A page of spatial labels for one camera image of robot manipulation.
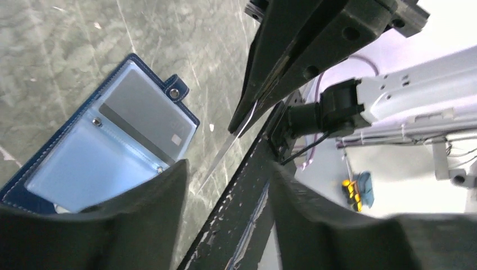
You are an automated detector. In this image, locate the yellow blue tool in background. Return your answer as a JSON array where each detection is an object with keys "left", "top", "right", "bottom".
[{"left": 341, "top": 171, "right": 375, "bottom": 212}]

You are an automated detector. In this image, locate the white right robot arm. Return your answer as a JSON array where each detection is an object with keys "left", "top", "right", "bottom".
[{"left": 228, "top": 1, "right": 476, "bottom": 137}]

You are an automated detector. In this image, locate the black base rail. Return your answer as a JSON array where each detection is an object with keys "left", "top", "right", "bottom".
[{"left": 178, "top": 91, "right": 303, "bottom": 270}]

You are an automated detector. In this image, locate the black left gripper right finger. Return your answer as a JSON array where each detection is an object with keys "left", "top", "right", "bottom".
[{"left": 269, "top": 164, "right": 476, "bottom": 269}]

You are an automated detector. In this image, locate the grey card in holder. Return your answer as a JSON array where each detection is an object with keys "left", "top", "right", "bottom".
[{"left": 98, "top": 69, "right": 197, "bottom": 165}]

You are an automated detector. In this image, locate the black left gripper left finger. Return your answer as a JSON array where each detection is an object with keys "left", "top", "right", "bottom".
[{"left": 1, "top": 159, "right": 190, "bottom": 269}]

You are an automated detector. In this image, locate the blue leather card holder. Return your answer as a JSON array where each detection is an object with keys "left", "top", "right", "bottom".
[{"left": 1, "top": 53, "right": 200, "bottom": 214}]

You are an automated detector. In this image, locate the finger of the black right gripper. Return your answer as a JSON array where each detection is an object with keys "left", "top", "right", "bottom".
[
  {"left": 228, "top": 1, "right": 322, "bottom": 133},
  {"left": 238, "top": 1, "right": 430, "bottom": 135}
]

